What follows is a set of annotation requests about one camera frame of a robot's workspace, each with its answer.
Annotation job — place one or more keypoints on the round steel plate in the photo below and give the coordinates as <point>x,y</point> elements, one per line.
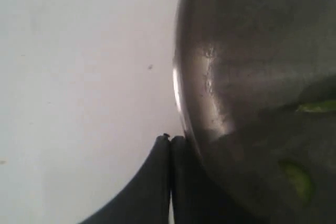
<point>241,69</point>

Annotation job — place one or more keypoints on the green cucumber piece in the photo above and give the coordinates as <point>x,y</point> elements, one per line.
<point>317,107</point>

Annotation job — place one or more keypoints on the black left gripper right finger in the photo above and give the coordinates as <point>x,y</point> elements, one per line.
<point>195,197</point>

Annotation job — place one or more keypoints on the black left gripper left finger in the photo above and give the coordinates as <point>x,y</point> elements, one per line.
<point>146,198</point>

